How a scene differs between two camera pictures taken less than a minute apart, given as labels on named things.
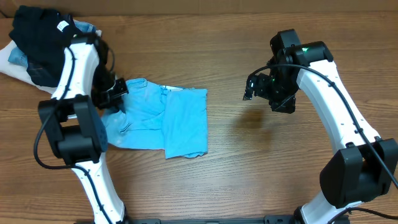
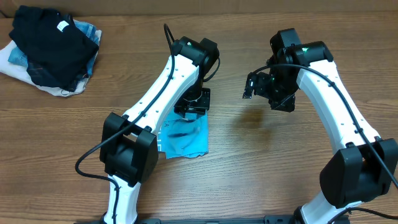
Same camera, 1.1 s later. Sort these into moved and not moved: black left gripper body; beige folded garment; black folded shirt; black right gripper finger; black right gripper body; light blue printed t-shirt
Moved: black left gripper body; light blue printed t-shirt
Not moved: beige folded garment; black right gripper finger; black folded shirt; black right gripper body
